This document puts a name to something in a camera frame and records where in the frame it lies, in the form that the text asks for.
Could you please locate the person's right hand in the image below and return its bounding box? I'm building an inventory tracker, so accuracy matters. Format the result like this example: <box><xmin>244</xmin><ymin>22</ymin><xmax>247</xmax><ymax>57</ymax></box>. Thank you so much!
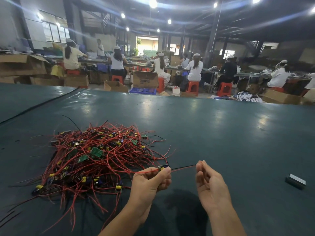
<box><xmin>195</xmin><ymin>160</ymin><xmax>233</xmax><ymax>215</ymax></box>

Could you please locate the person's left hand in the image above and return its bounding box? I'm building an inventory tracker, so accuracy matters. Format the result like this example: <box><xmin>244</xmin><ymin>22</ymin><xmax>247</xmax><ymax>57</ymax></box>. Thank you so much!
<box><xmin>125</xmin><ymin>166</ymin><xmax>173</xmax><ymax>222</ymax></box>

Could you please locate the sorted wired boards bundle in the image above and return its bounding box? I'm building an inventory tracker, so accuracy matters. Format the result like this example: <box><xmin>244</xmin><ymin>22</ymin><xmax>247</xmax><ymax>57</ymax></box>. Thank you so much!
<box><xmin>129</xmin><ymin>164</ymin><xmax>198</xmax><ymax>176</ymax></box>

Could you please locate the pile of red-wired boards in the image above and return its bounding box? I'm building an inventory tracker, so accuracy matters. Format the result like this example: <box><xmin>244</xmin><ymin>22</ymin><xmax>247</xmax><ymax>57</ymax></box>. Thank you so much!
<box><xmin>0</xmin><ymin>120</ymin><xmax>170</xmax><ymax>233</ymax></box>

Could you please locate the person's right forearm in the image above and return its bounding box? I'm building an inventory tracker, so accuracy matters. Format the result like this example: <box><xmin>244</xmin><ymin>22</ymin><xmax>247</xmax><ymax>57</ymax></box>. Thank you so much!
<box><xmin>211</xmin><ymin>201</ymin><xmax>248</xmax><ymax>236</ymax></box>

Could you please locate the dark green table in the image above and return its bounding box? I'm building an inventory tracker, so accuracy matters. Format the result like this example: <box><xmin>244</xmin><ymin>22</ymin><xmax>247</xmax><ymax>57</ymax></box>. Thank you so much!
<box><xmin>0</xmin><ymin>83</ymin><xmax>315</xmax><ymax>236</ymax></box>

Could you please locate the small black grey block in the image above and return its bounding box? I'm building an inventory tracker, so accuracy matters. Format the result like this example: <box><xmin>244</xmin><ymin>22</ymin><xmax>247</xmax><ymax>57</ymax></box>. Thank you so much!
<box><xmin>285</xmin><ymin>173</ymin><xmax>307</xmax><ymax>190</ymax></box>

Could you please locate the heap of black white items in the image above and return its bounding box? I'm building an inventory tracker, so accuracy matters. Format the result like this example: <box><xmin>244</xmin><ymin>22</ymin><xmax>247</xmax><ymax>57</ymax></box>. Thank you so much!
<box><xmin>234</xmin><ymin>91</ymin><xmax>264</xmax><ymax>103</ymax></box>

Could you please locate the blue plastic crate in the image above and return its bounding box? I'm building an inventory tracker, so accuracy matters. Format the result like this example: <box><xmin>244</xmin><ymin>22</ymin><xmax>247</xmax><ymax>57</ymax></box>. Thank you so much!
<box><xmin>129</xmin><ymin>87</ymin><xmax>158</xmax><ymax>95</ymax></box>

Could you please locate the yellow sack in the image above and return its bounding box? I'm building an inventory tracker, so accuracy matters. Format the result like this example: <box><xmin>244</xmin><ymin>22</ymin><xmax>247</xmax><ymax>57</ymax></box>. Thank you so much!
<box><xmin>50</xmin><ymin>65</ymin><xmax>66</xmax><ymax>79</ymax></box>

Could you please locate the large open cardboard box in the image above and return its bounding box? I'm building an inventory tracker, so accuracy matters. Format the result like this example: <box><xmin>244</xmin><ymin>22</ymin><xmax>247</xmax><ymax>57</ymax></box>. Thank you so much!
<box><xmin>0</xmin><ymin>54</ymin><xmax>51</xmax><ymax>78</ymax></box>

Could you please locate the grid window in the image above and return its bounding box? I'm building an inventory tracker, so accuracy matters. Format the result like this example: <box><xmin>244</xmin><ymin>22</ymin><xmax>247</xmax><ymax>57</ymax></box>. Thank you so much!
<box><xmin>39</xmin><ymin>11</ymin><xmax>71</xmax><ymax>43</ymax></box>

